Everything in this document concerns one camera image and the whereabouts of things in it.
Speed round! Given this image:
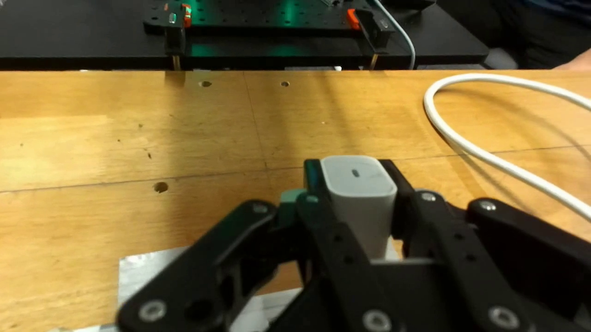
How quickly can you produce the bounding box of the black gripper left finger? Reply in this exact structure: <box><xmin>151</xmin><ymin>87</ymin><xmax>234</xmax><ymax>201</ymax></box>
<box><xmin>116</xmin><ymin>157</ymin><xmax>396</xmax><ymax>332</ymax></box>

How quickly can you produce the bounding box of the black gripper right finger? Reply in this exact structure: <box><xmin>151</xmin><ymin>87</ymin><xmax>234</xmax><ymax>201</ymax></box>
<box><xmin>376</xmin><ymin>157</ymin><xmax>591</xmax><ymax>332</ymax></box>

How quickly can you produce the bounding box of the white charger head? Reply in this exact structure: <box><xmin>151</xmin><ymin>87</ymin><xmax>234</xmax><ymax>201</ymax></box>
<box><xmin>317</xmin><ymin>153</ymin><xmax>398</xmax><ymax>262</ymax></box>

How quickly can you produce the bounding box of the white power strip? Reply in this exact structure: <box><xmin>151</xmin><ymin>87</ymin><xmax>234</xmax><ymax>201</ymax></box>
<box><xmin>116</xmin><ymin>243</ymin><xmax>311</xmax><ymax>332</ymax></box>

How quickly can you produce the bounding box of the person in dark clothes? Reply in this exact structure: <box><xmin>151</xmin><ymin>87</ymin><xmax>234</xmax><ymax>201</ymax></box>
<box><xmin>439</xmin><ymin>0</ymin><xmax>591</xmax><ymax>74</ymax></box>

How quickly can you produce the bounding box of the black breadboard table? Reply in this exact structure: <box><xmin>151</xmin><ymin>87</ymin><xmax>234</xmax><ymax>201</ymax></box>
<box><xmin>0</xmin><ymin>0</ymin><xmax>492</xmax><ymax>72</ymax></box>

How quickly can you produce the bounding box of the white power strip cable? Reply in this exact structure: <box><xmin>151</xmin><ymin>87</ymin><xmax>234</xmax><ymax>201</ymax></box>
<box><xmin>420</xmin><ymin>72</ymin><xmax>591</xmax><ymax>225</ymax></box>

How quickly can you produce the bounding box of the black clamp orange handle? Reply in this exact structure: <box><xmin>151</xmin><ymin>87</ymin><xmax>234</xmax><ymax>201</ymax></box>
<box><xmin>341</xmin><ymin>4</ymin><xmax>396</xmax><ymax>70</ymax></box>
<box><xmin>142</xmin><ymin>2</ymin><xmax>191</xmax><ymax>72</ymax></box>

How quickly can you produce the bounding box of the grey thin cable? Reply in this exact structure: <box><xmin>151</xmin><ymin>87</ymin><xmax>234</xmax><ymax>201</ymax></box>
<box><xmin>367</xmin><ymin>0</ymin><xmax>419</xmax><ymax>72</ymax></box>

